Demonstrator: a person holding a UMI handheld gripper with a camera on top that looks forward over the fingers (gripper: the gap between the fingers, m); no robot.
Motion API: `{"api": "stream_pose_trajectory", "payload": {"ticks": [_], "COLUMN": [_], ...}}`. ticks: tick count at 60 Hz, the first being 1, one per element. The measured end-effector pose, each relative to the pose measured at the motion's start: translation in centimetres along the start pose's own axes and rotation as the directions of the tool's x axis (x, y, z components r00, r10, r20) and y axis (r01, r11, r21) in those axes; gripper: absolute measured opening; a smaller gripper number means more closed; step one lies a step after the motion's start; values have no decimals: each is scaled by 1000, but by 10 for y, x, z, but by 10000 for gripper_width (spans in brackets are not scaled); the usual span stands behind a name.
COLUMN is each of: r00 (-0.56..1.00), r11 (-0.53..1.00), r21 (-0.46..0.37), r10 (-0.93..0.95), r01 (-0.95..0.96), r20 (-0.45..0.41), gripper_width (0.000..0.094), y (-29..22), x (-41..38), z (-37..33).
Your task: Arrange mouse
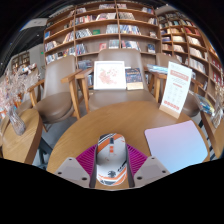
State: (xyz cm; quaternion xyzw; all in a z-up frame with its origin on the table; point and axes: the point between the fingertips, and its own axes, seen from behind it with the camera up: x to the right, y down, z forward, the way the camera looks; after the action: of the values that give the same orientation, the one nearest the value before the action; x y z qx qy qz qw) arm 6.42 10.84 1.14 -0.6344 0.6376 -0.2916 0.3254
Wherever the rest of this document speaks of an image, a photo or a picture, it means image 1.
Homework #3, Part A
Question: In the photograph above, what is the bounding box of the stack of blue books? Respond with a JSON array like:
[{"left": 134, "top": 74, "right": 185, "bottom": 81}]
[{"left": 146, "top": 63, "right": 169, "bottom": 75}]

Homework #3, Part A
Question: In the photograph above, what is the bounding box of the dark covered book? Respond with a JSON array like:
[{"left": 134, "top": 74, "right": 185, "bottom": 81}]
[{"left": 124, "top": 67, "right": 144, "bottom": 91}]

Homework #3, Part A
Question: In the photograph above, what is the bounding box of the stack of colourful books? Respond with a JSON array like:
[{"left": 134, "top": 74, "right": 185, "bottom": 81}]
[{"left": 194, "top": 93, "right": 216, "bottom": 116}]

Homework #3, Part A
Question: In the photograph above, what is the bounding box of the pale lilac-blue mouse pad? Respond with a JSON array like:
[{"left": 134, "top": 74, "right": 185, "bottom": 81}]
[{"left": 144, "top": 120, "right": 209, "bottom": 174}]

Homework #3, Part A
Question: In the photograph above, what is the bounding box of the white framed floral picture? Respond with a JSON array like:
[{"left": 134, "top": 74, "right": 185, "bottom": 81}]
[{"left": 92, "top": 60, "right": 127, "bottom": 91}]

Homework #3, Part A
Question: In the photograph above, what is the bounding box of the wide wooden bookshelf with books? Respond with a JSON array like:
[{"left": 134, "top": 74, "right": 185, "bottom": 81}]
[{"left": 43, "top": 1, "right": 161, "bottom": 66}]

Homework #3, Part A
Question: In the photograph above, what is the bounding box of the white and orange computer mouse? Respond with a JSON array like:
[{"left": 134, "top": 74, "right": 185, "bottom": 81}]
[{"left": 95, "top": 133, "right": 129, "bottom": 187}]

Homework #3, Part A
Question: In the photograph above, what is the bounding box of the brown padded wooden armchair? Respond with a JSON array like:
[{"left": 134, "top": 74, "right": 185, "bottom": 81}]
[
  {"left": 74, "top": 48, "right": 161, "bottom": 113},
  {"left": 18, "top": 54, "right": 83, "bottom": 124},
  {"left": 154, "top": 52, "right": 203, "bottom": 118}
]

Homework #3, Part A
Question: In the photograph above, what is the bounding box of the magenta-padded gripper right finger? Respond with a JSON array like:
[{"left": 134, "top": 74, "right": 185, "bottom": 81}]
[{"left": 125, "top": 143, "right": 171, "bottom": 189}]

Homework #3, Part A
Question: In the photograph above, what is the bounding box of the white sign on wooden base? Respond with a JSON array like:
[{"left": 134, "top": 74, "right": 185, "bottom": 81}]
[{"left": 158, "top": 61, "right": 193, "bottom": 120}]

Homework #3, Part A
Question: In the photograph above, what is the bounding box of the round wooden side table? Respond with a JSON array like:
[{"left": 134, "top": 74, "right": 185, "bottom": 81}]
[
  {"left": 0, "top": 108, "right": 44, "bottom": 165},
  {"left": 199, "top": 111, "right": 224, "bottom": 159}
]

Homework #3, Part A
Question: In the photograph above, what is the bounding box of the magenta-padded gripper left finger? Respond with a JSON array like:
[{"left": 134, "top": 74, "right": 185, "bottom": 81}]
[{"left": 54, "top": 143, "right": 99, "bottom": 189}]

